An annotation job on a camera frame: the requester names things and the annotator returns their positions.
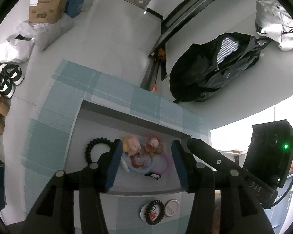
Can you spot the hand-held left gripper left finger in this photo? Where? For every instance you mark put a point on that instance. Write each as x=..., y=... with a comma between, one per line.
x=113, y=165

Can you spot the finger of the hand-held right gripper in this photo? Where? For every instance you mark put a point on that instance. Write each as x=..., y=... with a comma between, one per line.
x=210, y=154

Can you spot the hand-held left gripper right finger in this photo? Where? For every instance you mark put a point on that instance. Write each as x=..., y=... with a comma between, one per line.
x=179, y=165

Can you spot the pink doll hair clip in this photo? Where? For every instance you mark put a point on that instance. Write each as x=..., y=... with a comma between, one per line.
x=131, y=145

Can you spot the black bow hair clip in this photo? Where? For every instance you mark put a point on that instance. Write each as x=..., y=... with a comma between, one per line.
x=152, y=175

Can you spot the grey cardboard box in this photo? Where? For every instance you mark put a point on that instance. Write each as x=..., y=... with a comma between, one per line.
x=97, y=126

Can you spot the white round lid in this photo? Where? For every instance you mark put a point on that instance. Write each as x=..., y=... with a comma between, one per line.
x=172, y=208

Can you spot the black coil tie red charm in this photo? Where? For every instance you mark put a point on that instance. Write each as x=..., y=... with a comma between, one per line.
x=148, y=210

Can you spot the white round tin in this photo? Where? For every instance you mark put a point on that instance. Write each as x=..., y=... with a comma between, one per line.
x=143, y=215

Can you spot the teal plaid tablecloth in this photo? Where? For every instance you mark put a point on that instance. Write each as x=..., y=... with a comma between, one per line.
x=51, y=131

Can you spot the black backpack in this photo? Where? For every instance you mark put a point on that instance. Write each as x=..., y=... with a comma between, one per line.
x=197, y=78

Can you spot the small orange object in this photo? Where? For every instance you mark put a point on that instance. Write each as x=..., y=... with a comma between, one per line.
x=154, y=87

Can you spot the orange black object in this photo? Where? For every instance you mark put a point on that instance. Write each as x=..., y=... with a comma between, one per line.
x=160, y=54

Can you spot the white plastic packaging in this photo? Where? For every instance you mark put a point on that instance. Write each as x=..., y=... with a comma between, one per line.
x=46, y=36

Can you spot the black metal rack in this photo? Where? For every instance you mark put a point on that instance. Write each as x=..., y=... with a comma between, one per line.
x=185, y=7

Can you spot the white plastic bag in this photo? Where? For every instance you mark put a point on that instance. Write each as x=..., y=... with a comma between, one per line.
x=14, y=50

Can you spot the blue carton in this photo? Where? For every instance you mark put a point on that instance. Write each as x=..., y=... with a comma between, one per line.
x=75, y=2

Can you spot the brown cardboard box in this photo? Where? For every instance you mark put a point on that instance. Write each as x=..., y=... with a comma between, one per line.
x=46, y=9

